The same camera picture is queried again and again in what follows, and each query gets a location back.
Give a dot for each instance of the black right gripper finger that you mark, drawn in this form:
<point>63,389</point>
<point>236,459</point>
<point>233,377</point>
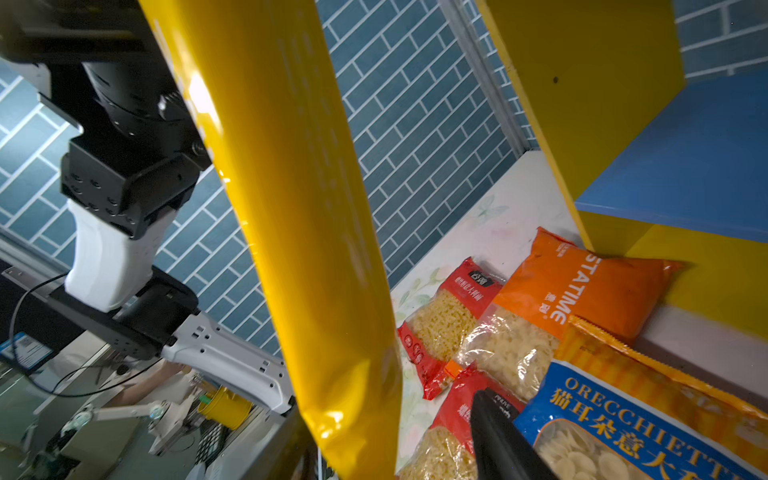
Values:
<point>501,450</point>

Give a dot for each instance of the yellow spaghetti box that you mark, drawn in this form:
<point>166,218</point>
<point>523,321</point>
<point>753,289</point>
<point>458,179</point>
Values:
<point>259,83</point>

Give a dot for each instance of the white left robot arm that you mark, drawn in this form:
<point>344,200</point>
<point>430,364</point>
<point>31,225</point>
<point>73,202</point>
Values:
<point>134,164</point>

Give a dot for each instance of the blue elbow pasta bag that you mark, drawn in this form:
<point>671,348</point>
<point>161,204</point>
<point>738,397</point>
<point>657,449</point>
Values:
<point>586,428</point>

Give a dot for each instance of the orange pasta bag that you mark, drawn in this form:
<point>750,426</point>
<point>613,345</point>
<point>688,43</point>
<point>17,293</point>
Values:
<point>519,332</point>

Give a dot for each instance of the yellow blue pasta bag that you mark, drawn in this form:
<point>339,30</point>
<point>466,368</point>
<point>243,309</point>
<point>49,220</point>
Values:
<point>734,424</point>

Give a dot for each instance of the yellow shelf unit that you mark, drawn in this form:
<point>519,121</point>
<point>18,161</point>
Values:
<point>650,165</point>

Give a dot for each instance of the red macaroni bag front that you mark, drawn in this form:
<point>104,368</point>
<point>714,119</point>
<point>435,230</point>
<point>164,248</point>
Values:
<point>446,449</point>

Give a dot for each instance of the red macaroni bag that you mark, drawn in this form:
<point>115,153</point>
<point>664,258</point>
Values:
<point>446,449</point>
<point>433,334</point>

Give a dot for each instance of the red macaroni bag back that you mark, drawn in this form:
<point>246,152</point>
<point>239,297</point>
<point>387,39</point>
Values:
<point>433,334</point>

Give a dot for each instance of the aluminium corner post left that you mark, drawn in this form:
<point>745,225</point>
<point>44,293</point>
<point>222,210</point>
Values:
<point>473,38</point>

